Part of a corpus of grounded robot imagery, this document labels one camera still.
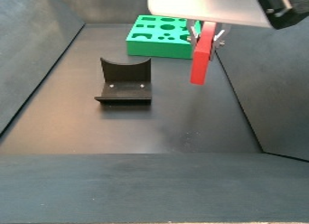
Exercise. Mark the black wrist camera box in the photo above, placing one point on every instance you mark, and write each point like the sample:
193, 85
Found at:
285, 13

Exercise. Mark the green foam shape board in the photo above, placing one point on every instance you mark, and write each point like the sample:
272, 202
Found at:
159, 36

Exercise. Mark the black curved holder stand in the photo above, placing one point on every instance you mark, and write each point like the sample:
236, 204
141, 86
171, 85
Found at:
127, 82

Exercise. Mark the red double-square block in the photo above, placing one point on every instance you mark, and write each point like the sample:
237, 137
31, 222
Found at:
202, 53

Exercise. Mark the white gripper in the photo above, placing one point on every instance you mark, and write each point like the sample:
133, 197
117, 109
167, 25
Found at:
242, 12

